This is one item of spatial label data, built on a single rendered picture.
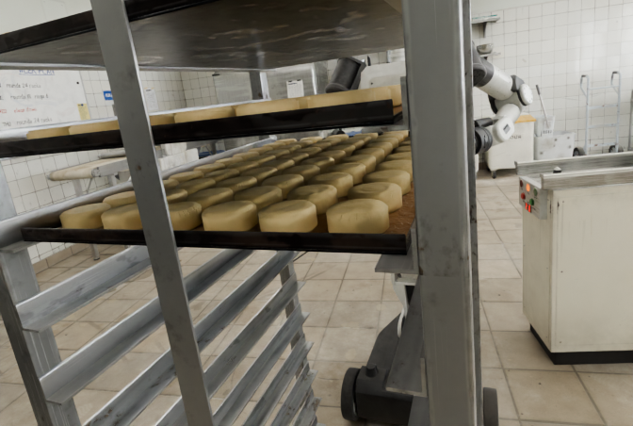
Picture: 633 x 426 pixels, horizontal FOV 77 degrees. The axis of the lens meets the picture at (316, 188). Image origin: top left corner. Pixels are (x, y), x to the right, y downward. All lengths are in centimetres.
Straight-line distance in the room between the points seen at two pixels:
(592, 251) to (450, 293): 178
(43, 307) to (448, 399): 43
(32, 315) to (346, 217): 38
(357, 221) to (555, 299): 181
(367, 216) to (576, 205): 167
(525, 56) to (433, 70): 598
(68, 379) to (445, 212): 49
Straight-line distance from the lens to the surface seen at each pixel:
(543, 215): 196
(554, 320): 213
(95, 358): 62
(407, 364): 33
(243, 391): 92
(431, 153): 24
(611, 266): 210
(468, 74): 84
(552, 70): 630
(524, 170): 215
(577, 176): 192
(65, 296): 57
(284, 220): 32
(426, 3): 24
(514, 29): 620
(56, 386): 59
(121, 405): 67
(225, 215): 36
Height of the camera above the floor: 133
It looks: 13 degrees down
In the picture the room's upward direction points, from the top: 7 degrees counter-clockwise
